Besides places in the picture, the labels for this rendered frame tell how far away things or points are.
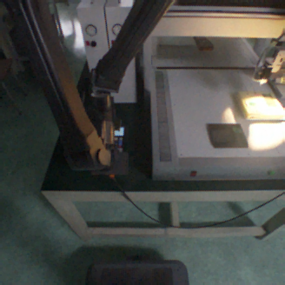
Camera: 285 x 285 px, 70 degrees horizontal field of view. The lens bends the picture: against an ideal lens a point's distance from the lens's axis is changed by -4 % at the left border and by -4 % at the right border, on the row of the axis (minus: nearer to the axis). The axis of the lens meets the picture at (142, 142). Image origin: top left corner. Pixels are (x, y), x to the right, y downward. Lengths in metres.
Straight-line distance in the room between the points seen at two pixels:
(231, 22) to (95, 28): 0.53
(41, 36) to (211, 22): 0.67
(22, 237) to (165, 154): 1.26
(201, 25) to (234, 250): 1.33
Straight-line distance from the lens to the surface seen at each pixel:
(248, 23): 0.97
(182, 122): 0.91
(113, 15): 0.94
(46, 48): 0.40
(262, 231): 1.56
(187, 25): 0.91
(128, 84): 1.09
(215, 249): 1.58
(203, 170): 0.80
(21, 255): 1.72
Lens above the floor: 1.48
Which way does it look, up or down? 50 degrees down
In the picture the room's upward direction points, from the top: 1 degrees counter-clockwise
